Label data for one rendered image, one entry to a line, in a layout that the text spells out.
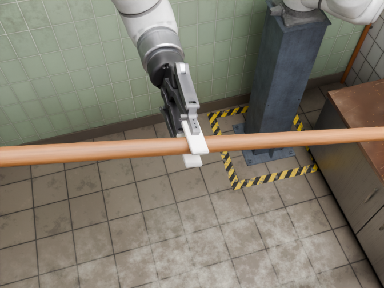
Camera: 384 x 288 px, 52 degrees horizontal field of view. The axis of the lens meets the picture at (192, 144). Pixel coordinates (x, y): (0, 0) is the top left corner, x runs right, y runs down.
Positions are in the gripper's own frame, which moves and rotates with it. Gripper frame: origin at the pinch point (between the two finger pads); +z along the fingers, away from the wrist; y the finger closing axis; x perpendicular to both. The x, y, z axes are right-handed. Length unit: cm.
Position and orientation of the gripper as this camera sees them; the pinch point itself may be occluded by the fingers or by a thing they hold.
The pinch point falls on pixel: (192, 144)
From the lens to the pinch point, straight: 69.0
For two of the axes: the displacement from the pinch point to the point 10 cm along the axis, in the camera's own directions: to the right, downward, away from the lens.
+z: 2.7, 8.0, -5.3
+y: -2.8, 5.9, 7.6
